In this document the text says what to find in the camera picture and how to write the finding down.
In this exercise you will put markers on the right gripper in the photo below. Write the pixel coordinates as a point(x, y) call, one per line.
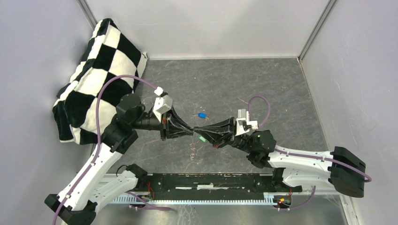
point(217, 134)

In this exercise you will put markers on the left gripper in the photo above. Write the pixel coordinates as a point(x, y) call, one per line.
point(169, 128)

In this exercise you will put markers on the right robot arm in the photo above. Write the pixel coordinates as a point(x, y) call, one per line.
point(338, 169)

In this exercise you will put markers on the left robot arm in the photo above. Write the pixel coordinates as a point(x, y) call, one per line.
point(81, 200)

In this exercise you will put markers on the green tagged key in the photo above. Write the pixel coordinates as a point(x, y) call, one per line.
point(203, 139)

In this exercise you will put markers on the blue tagged key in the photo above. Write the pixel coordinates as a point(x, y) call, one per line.
point(203, 116)

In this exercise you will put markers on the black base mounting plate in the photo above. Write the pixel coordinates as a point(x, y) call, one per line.
point(211, 186)

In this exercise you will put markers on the black white checkered blanket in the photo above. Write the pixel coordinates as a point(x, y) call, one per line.
point(109, 54)

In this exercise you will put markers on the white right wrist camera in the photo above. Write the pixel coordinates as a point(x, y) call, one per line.
point(243, 123)

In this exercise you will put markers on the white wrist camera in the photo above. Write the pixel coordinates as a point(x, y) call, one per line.
point(243, 123)
point(161, 106)

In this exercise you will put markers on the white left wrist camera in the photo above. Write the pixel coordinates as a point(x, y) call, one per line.
point(161, 106)

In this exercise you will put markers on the white slotted cable duct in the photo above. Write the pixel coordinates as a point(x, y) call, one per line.
point(129, 199)

